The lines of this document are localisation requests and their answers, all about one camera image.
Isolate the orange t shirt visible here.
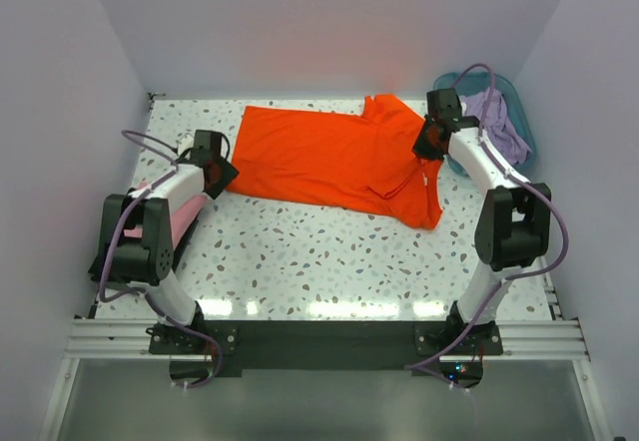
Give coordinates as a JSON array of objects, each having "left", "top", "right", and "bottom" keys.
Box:
[{"left": 230, "top": 95, "right": 442, "bottom": 230}]

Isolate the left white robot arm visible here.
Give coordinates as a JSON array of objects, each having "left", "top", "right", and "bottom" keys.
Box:
[{"left": 89, "top": 130, "right": 239, "bottom": 353}]

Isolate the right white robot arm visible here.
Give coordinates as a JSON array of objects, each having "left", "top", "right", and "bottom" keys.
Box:
[{"left": 412, "top": 88, "right": 551, "bottom": 354}]

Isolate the pink folded t shirt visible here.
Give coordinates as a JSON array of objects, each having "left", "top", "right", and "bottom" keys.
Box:
[{"left": 148, "top": 177, "right": 209, "bottom": 248}]

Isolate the teal plastic basket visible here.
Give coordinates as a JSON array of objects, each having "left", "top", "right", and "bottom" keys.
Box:
[{"left": 433, "top": 71, "right": 537, "bottom": 173}]

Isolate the lilac t shirt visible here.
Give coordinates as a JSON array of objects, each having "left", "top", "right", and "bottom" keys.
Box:
[{"left": 459, "top": 89, "right": 531, "bottom": 166}]

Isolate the black folded t shirt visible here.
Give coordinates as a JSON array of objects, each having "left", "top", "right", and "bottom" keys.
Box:
[{"left": 87, "top": 187, "right": 201, "bottom": 287}]

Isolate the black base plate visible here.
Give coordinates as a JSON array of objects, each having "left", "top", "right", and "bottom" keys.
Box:
[{"left": 148, "top": 318, "right": 505, "bottom": 390}]

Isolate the aluminium frame rail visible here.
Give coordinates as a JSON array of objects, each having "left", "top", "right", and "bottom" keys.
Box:
[{"left": 64, "top": 319, "right": 589, "bottom": 370}]

